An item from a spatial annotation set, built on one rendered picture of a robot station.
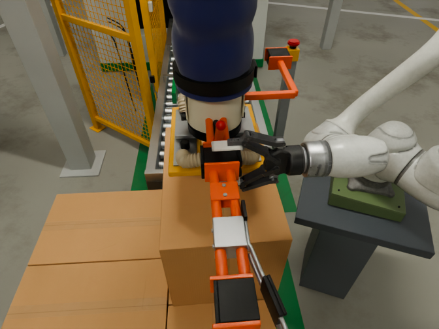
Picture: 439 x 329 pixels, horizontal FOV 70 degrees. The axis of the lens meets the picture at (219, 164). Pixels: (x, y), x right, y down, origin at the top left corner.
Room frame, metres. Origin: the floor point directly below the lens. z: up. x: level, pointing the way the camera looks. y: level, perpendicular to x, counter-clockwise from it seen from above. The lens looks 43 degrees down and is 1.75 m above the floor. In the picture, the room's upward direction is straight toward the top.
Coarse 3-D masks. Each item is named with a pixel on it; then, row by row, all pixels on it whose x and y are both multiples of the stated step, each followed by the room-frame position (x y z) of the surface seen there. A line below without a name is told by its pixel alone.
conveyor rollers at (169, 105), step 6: (168, 84) 2.17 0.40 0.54; (168, 90) 2.08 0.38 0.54; (168, 96) 2.00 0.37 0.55; (168, 102) 1.91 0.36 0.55; (246, 102) 1.93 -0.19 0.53; (168, 108) 1.83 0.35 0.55; (168, 114) 1.81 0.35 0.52; (168, 120) 1.72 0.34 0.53; (168, 126) 1.64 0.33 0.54; (162, 144) 1.45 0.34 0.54; (162, 150) 1.39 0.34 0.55; (162, 156) 1.36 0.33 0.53; (162, 162) 1.29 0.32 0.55; (162, 168) 1.27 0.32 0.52
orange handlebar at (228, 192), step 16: (288, 80) 0.94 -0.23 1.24; (256, 96) 0.85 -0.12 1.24; (272, 96) 0.86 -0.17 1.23; (288, 96) 0.86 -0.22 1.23; (208, 128) 0.68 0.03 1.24; (224, 192) 0.45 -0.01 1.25; (240, 208) 0.41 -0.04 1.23; (224, 256) 0.30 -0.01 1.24; (240, 256) 0.30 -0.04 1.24; (224, 272) 0.27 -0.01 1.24; (240, 272) 0.27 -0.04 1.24
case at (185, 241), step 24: (168, 144) 0.97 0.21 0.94; (168, 168) 0.83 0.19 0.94; (168, 192) 0.72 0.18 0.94; (192, 192) 0.72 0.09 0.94; (240, 192) 0.72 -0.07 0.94; (264, 192) 0.72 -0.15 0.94; (168, 216) 0.61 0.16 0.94; (192, 216) 0.61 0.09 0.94; (264, 216) 0.61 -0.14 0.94; (168, 240) 0.52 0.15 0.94; (192, 240) 0.52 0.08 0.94; (264, 240) 0.52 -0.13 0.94; (288, 240) 0.52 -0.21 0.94; (168, 264) 0.49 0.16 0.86; (192, 264) 0.50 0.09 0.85; (264, 264) 0.52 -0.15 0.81; (192, 288) 0.50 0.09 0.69
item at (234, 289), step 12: (216, 276) 0.25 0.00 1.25; (228, 276) 0.25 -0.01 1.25; (240, 276) 0.25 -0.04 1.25; (252, 276) 0.25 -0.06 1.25; (216, 288) 0.23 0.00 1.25; (228, 288) 0.23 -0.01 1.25; (240, 288) 0.23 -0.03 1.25; (252, 288) 0.23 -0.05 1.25; (216, 300) 0.21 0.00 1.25; (228, 300) 0.21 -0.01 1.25; (240, 300) 0.21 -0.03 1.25; (252, 300) 0.21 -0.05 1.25; (216, 312) 0.19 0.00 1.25; (228, 312) 0.19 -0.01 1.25; (240, 312) 0.19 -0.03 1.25; (252, 312) 0.19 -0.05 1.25; (216, 324) 0.18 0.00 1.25; (228, 324) 0.18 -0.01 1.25; (240, 324) 0.18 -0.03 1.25; (252, 324) 0.18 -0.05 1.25
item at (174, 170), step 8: (176, 112) 0.93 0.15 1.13; (184, 112) 0.93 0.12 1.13; (176, 120) 0.88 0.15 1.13; (184, 120) 0.86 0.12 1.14; (176, 144) 0.75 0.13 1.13; (184, 144) 0.72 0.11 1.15; (192, 144) 0.75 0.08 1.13; (200, 144) 0.76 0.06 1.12; (192, 152) 0.71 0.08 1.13; (176, 168) 0.65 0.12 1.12; (184, 168) 0.65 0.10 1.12; (192, 168) 0.65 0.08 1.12; (200, 168) 0.65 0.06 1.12
